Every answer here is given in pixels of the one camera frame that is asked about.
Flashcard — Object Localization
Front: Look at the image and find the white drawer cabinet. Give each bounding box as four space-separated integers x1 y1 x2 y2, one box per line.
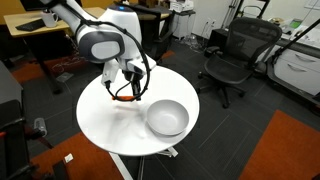
272 33 320 98

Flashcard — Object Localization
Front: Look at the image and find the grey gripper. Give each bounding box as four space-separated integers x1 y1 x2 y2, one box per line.
121 59 148 98

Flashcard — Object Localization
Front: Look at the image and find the grey floor power strip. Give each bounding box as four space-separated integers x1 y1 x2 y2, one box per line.
54 71 75 84

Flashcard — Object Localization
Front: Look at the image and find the black stand pole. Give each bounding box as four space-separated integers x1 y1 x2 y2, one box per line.
270 18 320 66

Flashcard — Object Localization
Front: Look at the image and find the clear plastic bottle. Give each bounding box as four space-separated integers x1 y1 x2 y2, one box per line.
33 117 49 138

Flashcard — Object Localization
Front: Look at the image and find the white mug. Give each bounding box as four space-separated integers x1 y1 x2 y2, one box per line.
41 9 60 29

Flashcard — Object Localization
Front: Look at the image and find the wooden desk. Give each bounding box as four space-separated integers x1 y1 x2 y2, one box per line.
3 6 108 95

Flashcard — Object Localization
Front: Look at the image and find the black computer tower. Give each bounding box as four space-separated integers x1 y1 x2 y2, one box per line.
204 27 232 58

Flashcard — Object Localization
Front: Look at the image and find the orange carrot stick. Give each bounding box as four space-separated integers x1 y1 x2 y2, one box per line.
111 95 136 102

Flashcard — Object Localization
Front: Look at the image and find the green box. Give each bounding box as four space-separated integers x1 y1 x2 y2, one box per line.
288 18 304 30

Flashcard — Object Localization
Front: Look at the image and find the white bowl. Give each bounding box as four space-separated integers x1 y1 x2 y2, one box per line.
146 99 190 137

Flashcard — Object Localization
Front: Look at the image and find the black mesh office chair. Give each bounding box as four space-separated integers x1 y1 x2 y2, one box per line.
196 17 284 110

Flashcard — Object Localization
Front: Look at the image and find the black keyboard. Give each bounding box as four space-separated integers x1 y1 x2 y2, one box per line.
14 18 48 33

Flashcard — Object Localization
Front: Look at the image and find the white table base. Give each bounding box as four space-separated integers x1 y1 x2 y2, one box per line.
109 145 180 180

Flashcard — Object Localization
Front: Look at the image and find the white device box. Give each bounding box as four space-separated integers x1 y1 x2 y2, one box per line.
169 0 195 14

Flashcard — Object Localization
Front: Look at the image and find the small white tag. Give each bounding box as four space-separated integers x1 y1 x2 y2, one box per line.
63 153 75 164

